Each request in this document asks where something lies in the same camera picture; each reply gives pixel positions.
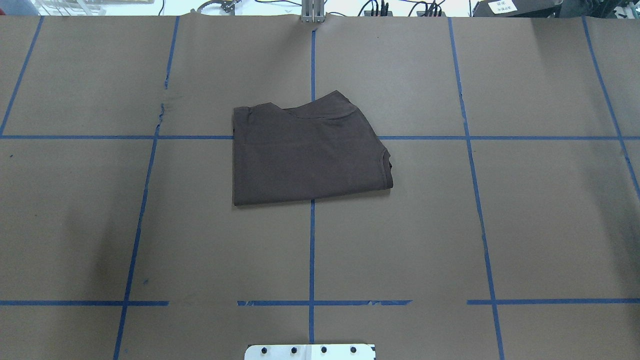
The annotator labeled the aluminium frame post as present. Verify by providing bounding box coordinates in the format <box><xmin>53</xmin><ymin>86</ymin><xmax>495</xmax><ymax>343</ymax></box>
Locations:
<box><xmin>301</xmin><ymin>0</ymin><xmax>326</xmax><ymax>23</ymax></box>

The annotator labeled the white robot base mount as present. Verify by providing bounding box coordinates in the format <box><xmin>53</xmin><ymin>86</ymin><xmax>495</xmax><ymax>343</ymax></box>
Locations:
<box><xmin>244</xmin><ymin>343</ymin><xmax>377</xmax><ymax>360</ymax></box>

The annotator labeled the dark brown t-shirt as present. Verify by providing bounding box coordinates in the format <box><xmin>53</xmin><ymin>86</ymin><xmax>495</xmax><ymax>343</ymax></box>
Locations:
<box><xmin>231</xmin><ymin>91</ymin><xmax>394</xmax><ymax>207</ymax></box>

